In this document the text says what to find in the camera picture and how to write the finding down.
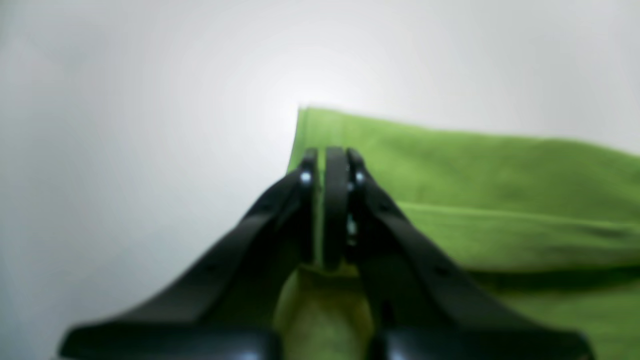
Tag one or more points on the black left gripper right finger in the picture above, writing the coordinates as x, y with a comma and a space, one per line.
423, 306

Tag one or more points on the green T-shirt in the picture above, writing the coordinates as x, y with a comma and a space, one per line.
550, 226

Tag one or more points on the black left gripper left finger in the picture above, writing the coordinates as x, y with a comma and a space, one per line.
223, 306

